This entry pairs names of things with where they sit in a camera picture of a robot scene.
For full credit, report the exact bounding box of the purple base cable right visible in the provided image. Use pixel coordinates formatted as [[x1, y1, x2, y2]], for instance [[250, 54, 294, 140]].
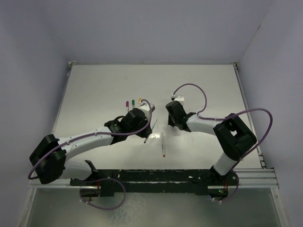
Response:
[[211, 172, 240, 204]]

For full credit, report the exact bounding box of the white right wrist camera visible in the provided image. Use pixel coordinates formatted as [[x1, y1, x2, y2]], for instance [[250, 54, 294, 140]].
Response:
[[171, 95, 185, 105]]

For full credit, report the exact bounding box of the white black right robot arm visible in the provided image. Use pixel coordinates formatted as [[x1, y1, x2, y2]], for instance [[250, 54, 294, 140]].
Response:
[[165, 101, 257, 185]]

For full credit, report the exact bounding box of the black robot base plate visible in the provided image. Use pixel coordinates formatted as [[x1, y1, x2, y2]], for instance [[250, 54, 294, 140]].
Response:
[[70, 169, 239, 197]]

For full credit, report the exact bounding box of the aluminium table edge rail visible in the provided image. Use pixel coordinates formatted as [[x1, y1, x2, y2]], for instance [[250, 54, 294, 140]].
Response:
[[233, 62, 266, 169]]

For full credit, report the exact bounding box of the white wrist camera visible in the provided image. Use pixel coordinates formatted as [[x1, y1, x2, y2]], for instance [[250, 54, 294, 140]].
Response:
[[171, 95, 185, 105], [138, 101, 155, 119]]

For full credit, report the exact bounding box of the silver pen red tip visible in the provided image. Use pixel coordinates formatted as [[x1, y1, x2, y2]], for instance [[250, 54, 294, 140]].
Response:
[[161, 133, 166, 157]]

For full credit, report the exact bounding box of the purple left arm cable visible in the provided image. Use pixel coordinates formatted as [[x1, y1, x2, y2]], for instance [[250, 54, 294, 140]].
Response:
[[28, 99, 152, 179]]

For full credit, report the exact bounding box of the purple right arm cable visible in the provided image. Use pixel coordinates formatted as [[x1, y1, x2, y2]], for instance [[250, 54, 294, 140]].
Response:
[[173, 83, 273, 170]]

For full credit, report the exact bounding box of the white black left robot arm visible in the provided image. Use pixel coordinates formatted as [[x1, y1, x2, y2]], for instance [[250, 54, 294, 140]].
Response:
[[28, 105, 154, 185]]

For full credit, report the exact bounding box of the silver pen blue tip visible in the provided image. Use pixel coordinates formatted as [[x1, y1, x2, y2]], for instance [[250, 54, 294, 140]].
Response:
[[143, 119, 158, 144]]

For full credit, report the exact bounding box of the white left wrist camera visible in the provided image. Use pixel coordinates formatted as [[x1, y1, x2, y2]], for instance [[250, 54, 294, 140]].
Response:
[[138, 101, 155, 119]]

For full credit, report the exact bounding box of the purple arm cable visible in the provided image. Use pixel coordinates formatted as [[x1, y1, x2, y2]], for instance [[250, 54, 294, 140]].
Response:
[[28, 99, 152, 179], [173, 83, 273, 170]]

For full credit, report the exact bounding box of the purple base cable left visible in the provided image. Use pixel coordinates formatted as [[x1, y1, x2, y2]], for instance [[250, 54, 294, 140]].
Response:
[[79, 177, 127, 210]]

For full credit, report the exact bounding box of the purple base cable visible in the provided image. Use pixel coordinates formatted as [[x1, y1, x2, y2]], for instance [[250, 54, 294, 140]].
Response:
[[79, 177, 127, 210], [211, 172, 240, 204]]

